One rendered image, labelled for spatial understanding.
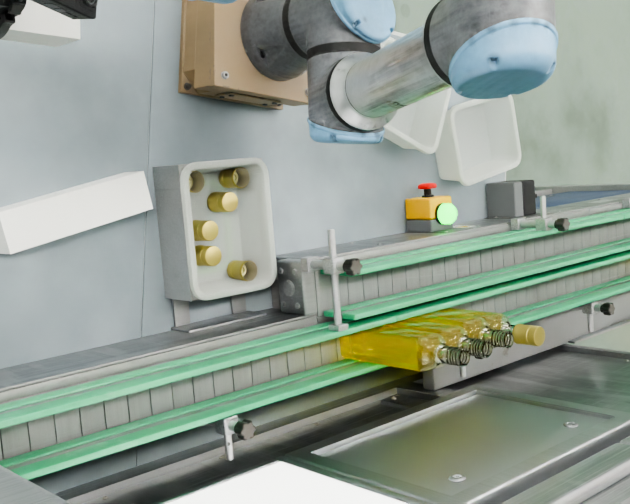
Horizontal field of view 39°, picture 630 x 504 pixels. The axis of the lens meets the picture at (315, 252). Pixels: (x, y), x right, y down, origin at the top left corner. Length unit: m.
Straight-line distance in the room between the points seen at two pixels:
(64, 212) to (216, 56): 0.35
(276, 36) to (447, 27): 0.49
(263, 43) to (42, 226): 0.46
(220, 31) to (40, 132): 0.33
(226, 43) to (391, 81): 0.38
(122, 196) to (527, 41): 0.69
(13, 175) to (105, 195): 0.13
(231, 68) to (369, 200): 0.48
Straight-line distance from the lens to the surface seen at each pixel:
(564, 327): 2.13
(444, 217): 1.82
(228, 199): 1.49
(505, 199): 2.05
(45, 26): 1.04
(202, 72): 1.48
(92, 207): 1.37
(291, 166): 1.66
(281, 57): 1.47
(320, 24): 1.38
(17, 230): 1.32
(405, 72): 1.14
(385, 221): 1.83
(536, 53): 0.98
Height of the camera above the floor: 2.02
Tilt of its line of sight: 49 degrees down
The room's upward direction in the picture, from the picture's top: 93 degrees clockwise
